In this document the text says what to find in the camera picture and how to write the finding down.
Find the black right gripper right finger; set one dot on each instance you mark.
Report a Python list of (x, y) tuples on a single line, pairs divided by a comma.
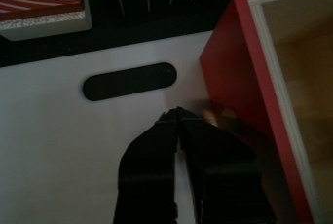
[(224, 169)]

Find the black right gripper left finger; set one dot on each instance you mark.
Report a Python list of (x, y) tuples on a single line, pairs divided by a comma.
[(147, 166)]

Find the small wooden drawer knob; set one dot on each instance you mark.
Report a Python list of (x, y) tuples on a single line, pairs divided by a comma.
[(218, 116)]

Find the red wooden drawer cabinet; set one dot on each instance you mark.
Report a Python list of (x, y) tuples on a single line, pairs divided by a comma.
[(259, 82)]

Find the red white striped box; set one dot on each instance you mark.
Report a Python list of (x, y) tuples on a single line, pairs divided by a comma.
[(40, 5)]

